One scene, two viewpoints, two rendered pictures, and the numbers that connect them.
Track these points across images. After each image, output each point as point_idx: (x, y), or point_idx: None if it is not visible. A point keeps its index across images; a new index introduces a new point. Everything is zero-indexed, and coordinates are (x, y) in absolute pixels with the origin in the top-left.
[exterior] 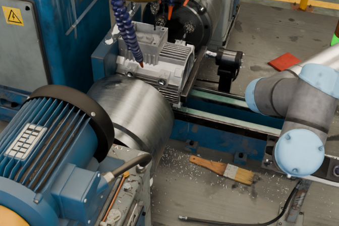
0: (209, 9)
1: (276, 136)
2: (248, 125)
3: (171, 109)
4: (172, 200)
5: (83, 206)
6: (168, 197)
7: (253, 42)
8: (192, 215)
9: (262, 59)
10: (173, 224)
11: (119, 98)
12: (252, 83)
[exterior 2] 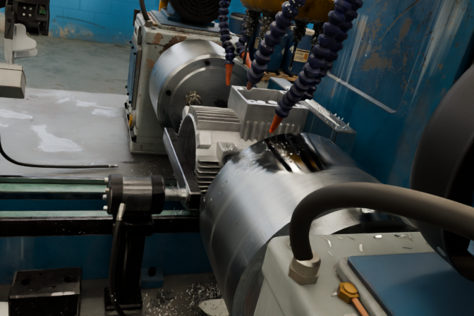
0: (231, 175)
1: None
2: (61, 187)
3: (163, 82)
4: None
5: None
6: None
7: None
8: (104, 171)
9: None
10: (119, 164)
11: (207, 46)
12: None
